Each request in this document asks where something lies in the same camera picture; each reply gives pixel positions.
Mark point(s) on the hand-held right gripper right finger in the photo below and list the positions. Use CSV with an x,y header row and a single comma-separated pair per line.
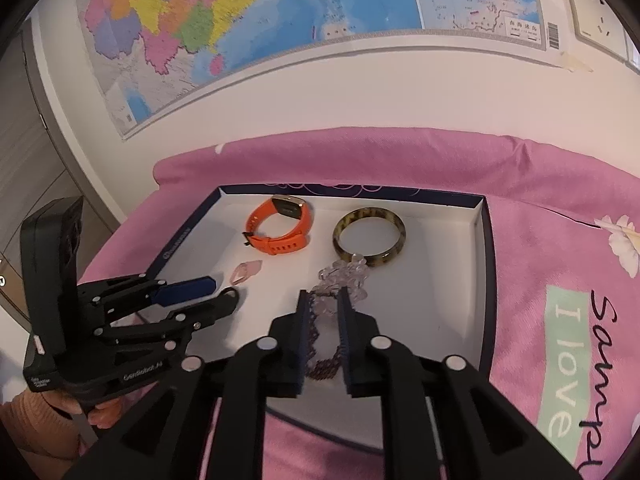
x,y
345,345

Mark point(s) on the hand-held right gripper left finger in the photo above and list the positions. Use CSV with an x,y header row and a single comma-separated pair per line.
x,y
301,345

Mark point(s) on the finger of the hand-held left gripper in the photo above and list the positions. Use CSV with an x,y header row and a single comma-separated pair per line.
x,y
200,315
187,290

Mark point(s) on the pink crystal piece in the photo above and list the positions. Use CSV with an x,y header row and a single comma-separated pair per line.
x,y
247,272

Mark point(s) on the tortoiseshell bangle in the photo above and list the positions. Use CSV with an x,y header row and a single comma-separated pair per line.
x,y
340,245

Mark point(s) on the dark blue shallow box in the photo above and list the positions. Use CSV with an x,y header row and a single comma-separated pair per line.
x,y
430,290

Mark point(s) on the person's left forearm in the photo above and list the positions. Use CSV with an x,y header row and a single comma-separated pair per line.
x,y
30,425

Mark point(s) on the person's left hand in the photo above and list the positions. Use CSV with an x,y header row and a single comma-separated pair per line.
x,y
105,412

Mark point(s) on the pink flower printed blanket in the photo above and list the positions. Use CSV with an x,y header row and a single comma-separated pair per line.
x,y
525,220

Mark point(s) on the beige tape strip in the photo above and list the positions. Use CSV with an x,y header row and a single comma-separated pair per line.
x,y
577,62

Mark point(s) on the colourful wall map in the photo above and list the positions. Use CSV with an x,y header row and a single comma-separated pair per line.
x,y
300,10

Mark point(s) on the white wall socket plate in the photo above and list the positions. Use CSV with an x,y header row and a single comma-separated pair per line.
x,y
634,52

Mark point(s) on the white five-hole wall socket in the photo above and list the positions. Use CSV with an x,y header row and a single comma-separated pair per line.
x,y
592,7

